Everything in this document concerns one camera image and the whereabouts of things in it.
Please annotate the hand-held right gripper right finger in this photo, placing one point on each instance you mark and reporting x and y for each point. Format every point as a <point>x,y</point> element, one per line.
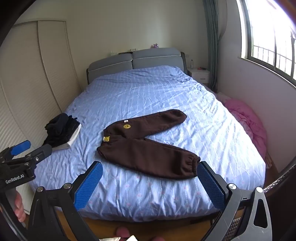
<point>210,187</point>

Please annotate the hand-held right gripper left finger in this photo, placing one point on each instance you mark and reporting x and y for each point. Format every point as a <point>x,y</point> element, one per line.
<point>89,185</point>

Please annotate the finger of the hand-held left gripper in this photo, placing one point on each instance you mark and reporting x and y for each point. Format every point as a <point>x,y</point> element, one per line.
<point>42,151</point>
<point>21,147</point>

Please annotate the brown pants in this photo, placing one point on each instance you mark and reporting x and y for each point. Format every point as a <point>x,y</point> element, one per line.
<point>148,148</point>

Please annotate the person's left hand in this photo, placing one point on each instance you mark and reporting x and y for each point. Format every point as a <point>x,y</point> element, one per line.
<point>19,207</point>

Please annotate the pile of black clothes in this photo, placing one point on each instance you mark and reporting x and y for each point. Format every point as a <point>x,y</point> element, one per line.
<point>60,129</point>

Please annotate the white folded cloth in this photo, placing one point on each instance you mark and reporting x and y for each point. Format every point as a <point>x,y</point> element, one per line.
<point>70,141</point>

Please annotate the person's left foot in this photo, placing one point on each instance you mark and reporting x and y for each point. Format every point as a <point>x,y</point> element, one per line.
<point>122,231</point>

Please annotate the white paper sheet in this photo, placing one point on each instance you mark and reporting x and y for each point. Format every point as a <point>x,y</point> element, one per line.
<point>130,238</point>

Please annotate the cream louvered wardrobe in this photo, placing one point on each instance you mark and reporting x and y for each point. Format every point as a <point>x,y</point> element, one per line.
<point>30,76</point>

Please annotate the pink blanket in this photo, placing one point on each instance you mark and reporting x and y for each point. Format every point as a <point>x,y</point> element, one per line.
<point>247,120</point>

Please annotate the blue striped floral bed sheet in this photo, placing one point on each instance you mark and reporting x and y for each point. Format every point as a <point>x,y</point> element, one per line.
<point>143,97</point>

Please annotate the white nightstand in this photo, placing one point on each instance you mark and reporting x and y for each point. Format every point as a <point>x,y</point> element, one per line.
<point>200,74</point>

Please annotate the clear plastic bottle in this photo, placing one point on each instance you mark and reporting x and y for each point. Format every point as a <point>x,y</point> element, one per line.
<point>191,64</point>

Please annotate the dark flat item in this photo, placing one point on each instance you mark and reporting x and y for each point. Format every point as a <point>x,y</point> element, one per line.
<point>126,53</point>

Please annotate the grey upholstered headboard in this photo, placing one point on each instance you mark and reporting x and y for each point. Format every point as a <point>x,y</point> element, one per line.
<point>136,60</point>

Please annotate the grey-green curtain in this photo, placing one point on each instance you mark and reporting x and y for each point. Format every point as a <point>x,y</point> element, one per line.
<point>214,37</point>

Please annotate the small purple toy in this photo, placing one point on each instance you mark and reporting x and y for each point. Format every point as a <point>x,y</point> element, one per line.
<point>155,45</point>

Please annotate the barred window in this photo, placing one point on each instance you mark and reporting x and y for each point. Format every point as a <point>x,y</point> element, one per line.
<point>270,30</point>

